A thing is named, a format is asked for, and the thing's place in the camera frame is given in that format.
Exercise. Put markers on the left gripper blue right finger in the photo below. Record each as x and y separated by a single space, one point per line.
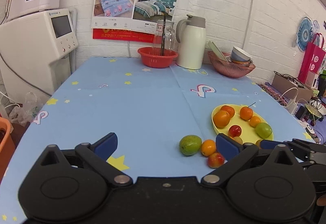
238 158

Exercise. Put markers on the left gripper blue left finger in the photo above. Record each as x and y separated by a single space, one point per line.
95 157

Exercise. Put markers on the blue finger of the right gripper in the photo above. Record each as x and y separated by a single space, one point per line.
268 144

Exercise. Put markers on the light green apple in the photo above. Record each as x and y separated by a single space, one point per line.
263 130

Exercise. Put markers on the red tomato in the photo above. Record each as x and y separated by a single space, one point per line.
234 131

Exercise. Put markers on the red yellow plum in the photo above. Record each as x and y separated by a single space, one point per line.
215 160

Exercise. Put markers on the small orange kumquat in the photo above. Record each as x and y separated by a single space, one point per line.
208 147

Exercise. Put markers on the large pear-shaped orange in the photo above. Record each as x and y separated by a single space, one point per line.
221 119

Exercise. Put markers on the round mandarin orange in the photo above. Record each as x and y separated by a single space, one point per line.
228 109

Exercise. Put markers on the orange with long stem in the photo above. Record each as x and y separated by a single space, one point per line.
246 112

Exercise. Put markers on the dark green mango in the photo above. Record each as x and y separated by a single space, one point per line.
190 145

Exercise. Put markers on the yellow plastic plate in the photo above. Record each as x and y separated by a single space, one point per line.
248 133

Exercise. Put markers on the black power adapter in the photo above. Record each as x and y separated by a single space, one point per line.
301 113

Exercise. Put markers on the cardboard box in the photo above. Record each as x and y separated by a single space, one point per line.
283 82

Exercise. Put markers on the blue star-print tablecloth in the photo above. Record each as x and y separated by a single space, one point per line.
150 110

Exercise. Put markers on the pink glass bowl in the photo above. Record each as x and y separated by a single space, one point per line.
229 69

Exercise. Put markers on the white blue ceramic bowl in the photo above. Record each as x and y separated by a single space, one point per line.
239 54

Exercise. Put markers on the orange plastic bucket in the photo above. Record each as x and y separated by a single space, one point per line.
7 146

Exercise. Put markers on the green-rimmed plate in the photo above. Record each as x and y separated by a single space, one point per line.
217 51

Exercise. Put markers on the pink gift bag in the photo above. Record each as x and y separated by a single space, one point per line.
313 58

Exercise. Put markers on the red plastic basket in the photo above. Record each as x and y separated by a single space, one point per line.
152 57

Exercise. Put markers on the white machine with screen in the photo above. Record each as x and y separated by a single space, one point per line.
35 53

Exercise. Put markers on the clear glass bottle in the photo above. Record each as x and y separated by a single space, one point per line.
164 37

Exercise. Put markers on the white thermos jug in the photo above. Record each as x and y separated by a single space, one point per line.
191 38

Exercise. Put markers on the blue round fan decoration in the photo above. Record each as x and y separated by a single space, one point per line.
304 34

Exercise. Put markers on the white charger with cable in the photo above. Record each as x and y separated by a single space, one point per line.
291 105

